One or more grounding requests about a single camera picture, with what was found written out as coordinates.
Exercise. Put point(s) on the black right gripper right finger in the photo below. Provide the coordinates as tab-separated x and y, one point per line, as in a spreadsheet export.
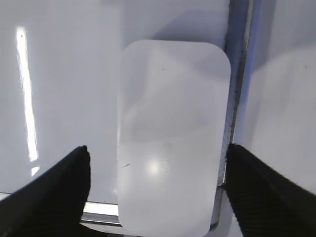
265	203

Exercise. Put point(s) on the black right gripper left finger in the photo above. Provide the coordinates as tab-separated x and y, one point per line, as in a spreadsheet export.
52	205

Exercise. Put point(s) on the white rectangular board eraser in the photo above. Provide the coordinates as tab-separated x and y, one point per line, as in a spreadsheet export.
172	102

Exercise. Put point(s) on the white board with grey frame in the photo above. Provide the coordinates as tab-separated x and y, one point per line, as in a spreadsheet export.
59	76

